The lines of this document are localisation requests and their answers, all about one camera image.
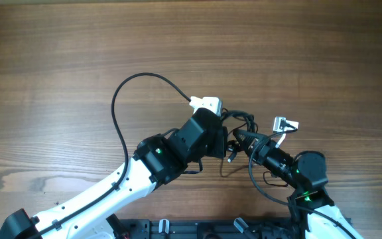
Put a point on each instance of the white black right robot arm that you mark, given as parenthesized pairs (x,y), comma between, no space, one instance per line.
(313,213)

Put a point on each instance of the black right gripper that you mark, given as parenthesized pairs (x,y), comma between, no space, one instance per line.
(260,158)

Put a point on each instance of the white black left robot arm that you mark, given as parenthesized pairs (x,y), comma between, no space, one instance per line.
(157,160)

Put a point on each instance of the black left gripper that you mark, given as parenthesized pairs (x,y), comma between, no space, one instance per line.
(219,149)

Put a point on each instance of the black base rail with clips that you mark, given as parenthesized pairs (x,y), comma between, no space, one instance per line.
(275,228)

